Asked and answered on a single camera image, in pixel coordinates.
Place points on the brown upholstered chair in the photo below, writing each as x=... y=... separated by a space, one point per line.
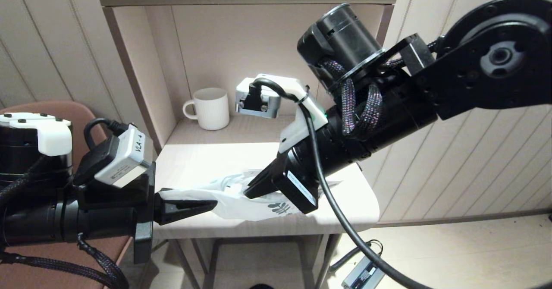
x=73 y=107

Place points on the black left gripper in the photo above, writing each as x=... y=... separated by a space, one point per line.
x=103 y=224

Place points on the white right camera bracket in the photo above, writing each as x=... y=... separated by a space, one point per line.
x=297 y=133

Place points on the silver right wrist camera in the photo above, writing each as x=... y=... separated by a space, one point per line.
x=269 y=103

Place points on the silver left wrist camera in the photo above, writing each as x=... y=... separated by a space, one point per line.
x=125 y=159

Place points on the black robot torso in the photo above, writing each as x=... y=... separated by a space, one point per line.
x=261 y=287

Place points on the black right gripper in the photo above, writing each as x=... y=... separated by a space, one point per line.
x=336 y=155

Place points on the white floral zip pouch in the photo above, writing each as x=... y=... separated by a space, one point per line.
x=233 y=205

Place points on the white ribbed ceramic mug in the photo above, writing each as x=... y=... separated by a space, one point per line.
x=213 y=108

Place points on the black left camera bracket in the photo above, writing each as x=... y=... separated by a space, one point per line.
x=112 y=196

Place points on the light wooden shelf desk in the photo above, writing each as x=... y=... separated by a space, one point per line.
x=207 y=159

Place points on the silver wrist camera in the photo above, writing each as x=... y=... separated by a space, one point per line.
x=125 y=159
x=269 y=103

